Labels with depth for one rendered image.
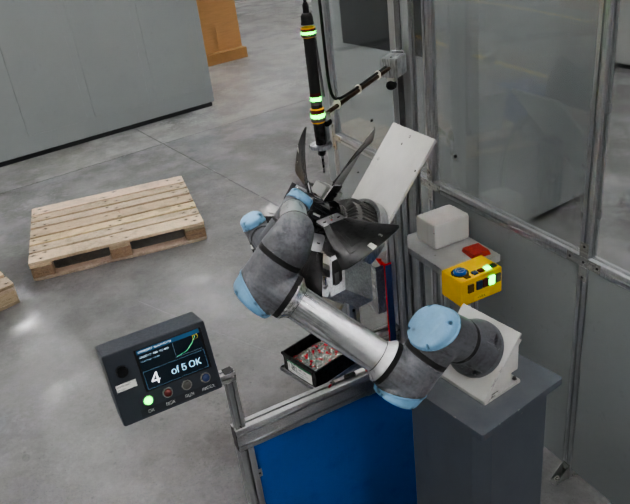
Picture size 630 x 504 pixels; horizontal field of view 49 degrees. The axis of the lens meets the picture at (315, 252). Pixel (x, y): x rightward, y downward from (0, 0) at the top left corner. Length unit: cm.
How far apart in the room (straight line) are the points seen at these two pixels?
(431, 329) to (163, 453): 193
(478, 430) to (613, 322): 87
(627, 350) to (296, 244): 129
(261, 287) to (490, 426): 64
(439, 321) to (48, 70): 631
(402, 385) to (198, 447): 176
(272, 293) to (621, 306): 124
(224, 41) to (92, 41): 323
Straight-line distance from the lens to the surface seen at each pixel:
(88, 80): 767
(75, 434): 360
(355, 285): 231
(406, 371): 167
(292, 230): 160
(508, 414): 179
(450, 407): 180
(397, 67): 264
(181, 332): 176
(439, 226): 272
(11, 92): 750
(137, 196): 565
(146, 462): 331
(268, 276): 159
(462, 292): 216
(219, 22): 1038
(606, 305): 247
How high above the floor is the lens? 220
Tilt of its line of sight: 28 degrees down
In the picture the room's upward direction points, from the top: 7 degrees counter-clockwise
